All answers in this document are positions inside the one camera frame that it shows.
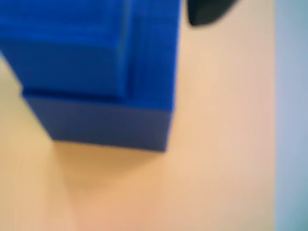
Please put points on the small blue cube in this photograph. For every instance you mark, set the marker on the small blue cube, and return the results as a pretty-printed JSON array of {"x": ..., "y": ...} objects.
[{"x": 60, "y": 48}]

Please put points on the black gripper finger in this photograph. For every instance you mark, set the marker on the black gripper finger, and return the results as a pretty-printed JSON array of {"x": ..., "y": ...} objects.
[{"x": 207, "y": 10}]

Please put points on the medium blue cube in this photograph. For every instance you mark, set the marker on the medium blue cube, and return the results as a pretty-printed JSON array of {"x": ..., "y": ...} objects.
[{"x": 151, "y": 84}]

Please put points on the orange paper square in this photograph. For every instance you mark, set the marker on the orange paper square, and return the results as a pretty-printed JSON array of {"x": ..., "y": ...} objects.
[{"x": 216, "y": 144}]

